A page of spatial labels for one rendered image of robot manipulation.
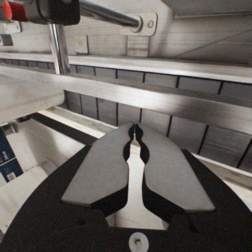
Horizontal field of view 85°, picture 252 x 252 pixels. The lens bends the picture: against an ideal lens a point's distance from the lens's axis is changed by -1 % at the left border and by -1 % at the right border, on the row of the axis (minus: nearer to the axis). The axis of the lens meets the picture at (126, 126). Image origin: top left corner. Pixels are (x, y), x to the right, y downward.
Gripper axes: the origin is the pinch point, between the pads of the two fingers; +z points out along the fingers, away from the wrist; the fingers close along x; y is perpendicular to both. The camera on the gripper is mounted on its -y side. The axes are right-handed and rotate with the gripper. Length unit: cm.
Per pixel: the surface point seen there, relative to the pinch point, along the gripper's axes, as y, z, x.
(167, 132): 2.9, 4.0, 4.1
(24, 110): 2.1, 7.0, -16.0
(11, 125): 18, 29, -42
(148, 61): -4.9, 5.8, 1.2
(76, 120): 3.8, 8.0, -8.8
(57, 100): 2.0, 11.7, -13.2
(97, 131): 3.9, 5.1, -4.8
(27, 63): -3.1, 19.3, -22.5
